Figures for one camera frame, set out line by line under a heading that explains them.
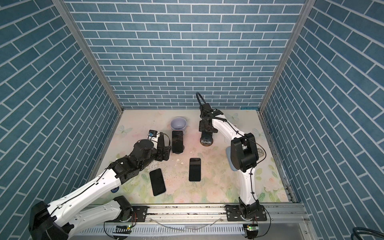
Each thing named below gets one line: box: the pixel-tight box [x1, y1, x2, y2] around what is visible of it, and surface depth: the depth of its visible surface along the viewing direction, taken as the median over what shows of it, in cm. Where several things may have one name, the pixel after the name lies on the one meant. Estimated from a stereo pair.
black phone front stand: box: [149, 168, 166, 197], surface depth 85 cm
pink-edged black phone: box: [172, 130, 184, 153], surface depth 93 cm
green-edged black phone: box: [189, 158, 202, 182], surface depth 90 cm
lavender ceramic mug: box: [170, 117, 187, 131], surface depth 110 cm
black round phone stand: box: [200, 131, 214, 147], surface depth 96 cm
